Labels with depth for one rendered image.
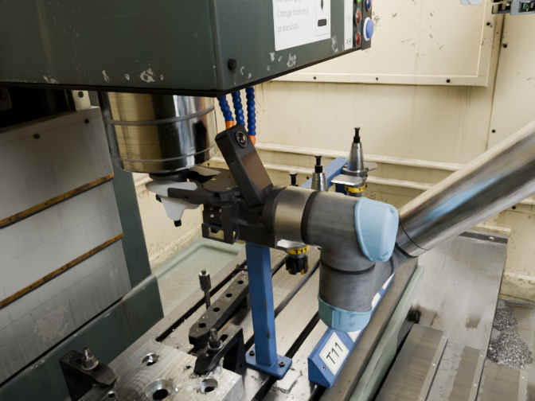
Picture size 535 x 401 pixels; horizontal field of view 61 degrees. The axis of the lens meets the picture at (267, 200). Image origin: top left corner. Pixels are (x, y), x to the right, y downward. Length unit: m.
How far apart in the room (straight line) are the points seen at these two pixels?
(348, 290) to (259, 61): 0.31
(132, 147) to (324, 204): 0.26
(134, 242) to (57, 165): 0.37
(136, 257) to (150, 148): 0.79
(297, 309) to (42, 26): 0.85
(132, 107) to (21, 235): 0.55
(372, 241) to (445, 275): 1.02
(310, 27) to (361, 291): 0.35
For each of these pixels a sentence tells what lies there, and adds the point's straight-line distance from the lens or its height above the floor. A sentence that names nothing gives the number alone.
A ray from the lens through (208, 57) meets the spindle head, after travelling 0.46.
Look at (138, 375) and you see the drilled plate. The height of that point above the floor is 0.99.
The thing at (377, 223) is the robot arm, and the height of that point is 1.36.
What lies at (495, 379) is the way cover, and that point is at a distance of 1.37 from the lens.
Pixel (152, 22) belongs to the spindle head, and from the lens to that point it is 0.50.
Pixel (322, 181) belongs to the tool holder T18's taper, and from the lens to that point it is 0.93.
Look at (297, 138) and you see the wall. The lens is 1.75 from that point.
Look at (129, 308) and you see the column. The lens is 1.40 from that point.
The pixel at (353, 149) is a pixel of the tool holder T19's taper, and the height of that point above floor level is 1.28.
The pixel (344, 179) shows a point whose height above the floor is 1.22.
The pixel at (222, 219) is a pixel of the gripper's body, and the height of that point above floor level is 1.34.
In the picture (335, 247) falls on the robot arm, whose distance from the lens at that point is 0.58.
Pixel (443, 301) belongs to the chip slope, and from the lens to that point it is 1.53.
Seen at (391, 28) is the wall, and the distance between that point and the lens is 1.55.
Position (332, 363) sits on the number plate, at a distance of 1.00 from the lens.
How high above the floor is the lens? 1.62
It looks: 24 degrees down
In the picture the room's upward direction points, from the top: 4 degrees counter-clockwise
